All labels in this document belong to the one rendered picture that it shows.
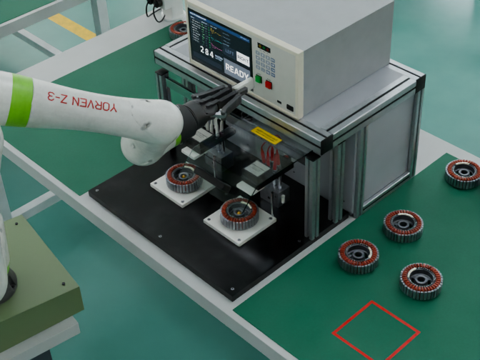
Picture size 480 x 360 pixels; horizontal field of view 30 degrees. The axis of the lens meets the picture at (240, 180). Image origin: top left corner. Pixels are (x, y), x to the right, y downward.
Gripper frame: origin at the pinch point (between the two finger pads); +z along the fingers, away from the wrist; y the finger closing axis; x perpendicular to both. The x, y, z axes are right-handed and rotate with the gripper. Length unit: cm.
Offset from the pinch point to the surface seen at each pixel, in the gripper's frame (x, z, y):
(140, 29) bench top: -44, 47, -109
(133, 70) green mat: -43, 26, -87
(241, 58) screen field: 3.8, 5.7, -6.4
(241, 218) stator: -36.4, -9.5, 7.2
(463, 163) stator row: -40, 58, 35
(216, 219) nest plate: -40.0, -11.9, -0.9
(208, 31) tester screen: 7.0, 5.8, -19.4
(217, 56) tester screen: 0.4, 5.8, -16.4
